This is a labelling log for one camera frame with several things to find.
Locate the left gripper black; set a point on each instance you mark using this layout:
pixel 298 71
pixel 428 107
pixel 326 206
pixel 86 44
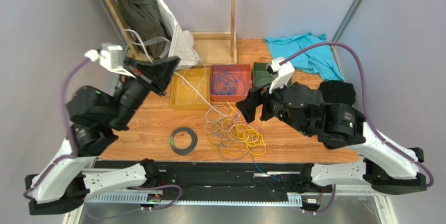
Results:
pixel 158 74

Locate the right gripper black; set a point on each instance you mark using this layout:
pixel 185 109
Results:
pixel 260 103

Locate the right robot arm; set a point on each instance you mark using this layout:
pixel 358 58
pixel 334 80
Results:
pixel 382 165

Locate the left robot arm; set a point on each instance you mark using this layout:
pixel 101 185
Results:
pixel 91 118

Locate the green plastic bin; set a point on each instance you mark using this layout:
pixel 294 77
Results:
pixel 260 75

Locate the red plastic bin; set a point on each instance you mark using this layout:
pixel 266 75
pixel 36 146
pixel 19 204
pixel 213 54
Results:
pixel 229 82

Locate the yellow plastic bin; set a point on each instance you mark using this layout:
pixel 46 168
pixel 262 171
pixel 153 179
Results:
pixel 190 89

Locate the white cloth hanging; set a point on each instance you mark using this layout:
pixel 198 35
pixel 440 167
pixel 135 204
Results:
pixel 177 42

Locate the olive green cloth hanging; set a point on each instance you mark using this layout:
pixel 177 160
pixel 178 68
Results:
pixel 144 17

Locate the black cloth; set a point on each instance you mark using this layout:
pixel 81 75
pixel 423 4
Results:
pixel 338 92

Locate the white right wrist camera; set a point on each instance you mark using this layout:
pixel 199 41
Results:
pixel 281 73

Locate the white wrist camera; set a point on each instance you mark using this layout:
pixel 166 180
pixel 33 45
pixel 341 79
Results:
pixel 281 73
pixel 109 56

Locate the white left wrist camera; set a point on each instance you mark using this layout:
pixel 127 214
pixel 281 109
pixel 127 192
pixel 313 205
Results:
pixel 109 56

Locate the wooden frame stand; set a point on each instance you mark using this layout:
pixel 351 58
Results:
pixel 212 47

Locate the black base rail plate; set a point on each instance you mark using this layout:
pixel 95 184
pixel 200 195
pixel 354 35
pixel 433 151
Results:
pixel 281 176

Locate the aluminium frame rail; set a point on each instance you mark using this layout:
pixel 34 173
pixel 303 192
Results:
pixel 249 196

